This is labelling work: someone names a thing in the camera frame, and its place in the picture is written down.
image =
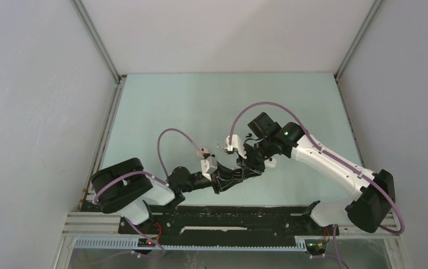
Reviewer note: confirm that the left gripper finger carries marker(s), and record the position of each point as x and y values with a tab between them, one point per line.
225	172
225	184

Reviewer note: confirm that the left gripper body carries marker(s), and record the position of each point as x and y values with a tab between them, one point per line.
215	181

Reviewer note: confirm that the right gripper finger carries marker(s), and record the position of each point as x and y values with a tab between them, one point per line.
241	162
248	172

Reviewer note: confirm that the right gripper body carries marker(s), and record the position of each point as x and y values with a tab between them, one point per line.
256	156

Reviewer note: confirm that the black earbud charging case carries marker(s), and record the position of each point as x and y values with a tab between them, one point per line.
239	173

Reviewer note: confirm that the beige earbud charging case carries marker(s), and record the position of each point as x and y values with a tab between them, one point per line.
205	151

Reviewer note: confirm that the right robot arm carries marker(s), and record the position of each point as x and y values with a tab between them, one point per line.
370	193

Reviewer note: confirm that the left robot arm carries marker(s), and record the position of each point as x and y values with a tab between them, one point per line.
127	189

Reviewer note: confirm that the white earbud charging case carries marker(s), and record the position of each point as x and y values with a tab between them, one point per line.
271	162

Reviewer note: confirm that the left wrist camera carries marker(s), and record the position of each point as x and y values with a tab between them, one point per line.
208	167

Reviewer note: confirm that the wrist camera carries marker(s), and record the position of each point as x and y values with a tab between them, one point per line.
208	167
233	144

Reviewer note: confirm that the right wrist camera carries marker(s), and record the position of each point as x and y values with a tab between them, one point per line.
233	144

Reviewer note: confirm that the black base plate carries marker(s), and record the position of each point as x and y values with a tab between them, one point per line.
233	226

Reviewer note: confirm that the aluminium frame rail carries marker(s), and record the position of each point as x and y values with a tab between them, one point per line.
91	224

